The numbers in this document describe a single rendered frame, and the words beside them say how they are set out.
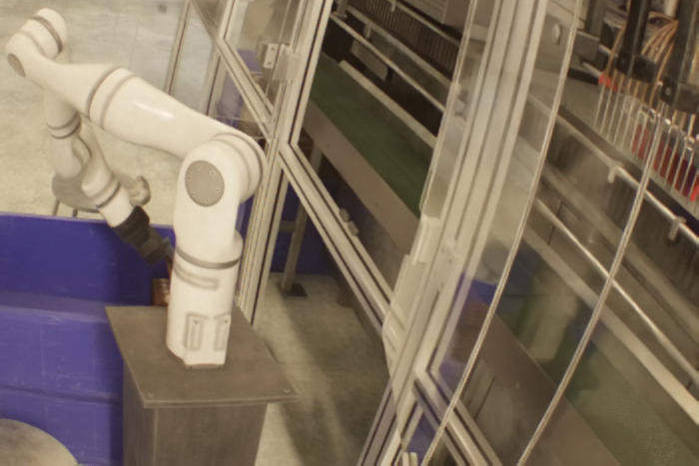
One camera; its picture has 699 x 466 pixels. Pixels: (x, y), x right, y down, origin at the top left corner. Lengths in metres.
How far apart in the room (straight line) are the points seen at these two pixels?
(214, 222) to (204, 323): 0.16
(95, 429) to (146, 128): 0.75
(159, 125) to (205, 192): 0.13
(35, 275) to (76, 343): 0.39
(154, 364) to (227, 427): 0.15
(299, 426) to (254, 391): 0.84
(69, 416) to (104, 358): 0.19
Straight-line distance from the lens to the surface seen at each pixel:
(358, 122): 1.94
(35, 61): 1.23
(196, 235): 1.09
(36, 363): 1.55
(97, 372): 1.56
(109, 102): 1.14
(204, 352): 1.18
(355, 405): 2.13
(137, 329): 1.25
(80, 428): 1.67
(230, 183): 1.04
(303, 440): 1.96
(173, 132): 1.14
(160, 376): 1.16
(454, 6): 1.67
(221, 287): 1.12
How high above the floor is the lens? 1.26
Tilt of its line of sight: 23 degrees down
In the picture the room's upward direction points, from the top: 14 degrees clockwise
